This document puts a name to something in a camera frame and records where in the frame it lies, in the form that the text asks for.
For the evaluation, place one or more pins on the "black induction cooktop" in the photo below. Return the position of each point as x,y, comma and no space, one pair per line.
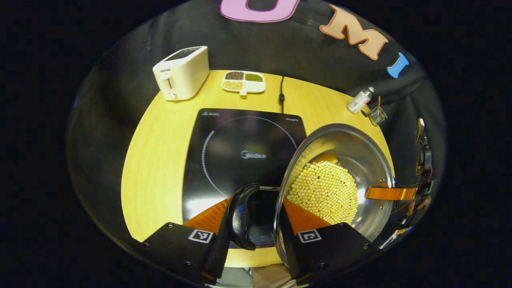
232,136

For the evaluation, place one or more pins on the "pile of yellow soybeans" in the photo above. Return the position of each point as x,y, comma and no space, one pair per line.
324,188

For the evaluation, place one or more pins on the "small glass jar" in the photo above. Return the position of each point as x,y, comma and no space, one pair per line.
376,116

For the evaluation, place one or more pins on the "black backdrop cloth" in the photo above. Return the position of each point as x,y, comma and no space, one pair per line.
304,56

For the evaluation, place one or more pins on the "white toaster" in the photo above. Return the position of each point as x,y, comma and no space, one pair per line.
184,74

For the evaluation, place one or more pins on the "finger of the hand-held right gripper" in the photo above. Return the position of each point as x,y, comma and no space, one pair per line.
392,193

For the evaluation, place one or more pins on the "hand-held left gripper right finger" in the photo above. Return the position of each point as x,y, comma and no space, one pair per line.
294,252

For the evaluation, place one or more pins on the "white divided dish of beans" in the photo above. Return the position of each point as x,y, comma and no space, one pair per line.
244,82

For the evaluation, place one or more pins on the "thin wooden stick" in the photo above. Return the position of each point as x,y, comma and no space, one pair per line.
378,101

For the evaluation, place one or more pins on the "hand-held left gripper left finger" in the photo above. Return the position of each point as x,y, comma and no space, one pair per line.
218,248

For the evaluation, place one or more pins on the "small clear bottle pink label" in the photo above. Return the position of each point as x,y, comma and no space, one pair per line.
358,102

